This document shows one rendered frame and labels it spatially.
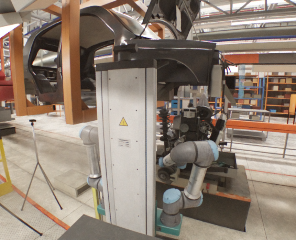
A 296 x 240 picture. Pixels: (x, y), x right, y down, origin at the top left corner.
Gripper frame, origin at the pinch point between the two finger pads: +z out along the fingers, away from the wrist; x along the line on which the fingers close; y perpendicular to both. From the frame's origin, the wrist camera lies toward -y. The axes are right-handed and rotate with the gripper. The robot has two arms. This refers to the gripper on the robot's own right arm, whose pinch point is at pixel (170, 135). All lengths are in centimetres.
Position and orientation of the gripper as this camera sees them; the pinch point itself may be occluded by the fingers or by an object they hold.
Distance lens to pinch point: 150.4
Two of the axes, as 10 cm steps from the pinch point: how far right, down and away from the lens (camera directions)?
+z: -2.2, -2.2, 9.5
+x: 2.3, 9.4, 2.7
